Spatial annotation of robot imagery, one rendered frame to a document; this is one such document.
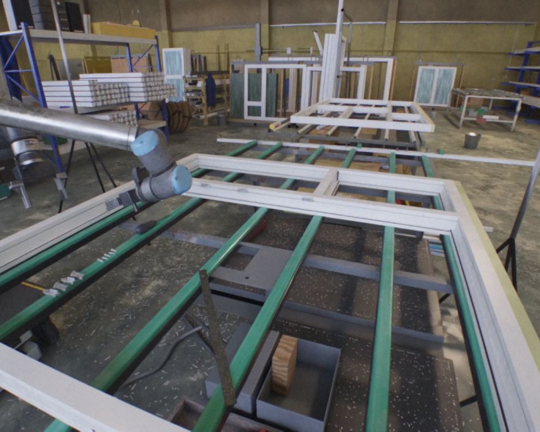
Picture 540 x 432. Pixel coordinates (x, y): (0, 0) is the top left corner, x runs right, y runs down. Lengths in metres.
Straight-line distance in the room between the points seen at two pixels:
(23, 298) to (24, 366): 1.41
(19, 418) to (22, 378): 1.27
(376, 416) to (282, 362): 0.31
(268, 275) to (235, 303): 0.39
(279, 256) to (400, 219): 0.52
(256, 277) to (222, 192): 0.62
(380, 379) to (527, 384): 0.25
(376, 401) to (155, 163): 0.85
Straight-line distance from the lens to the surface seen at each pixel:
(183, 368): 1.88
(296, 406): 1.00
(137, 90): 6.07
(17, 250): 1.30
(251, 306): 1.31
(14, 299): 2.18
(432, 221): 1.33
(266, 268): 1.01
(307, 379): 1.05
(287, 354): 0.92
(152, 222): 1.28
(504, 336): 0.83
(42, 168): 1.43
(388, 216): 1.32
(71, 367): 2.10
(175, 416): 0.97
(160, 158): 1.05
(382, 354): 0.78
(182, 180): 1.07
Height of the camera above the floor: 1.43
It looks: 25 degrees down
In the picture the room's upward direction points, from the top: straight up
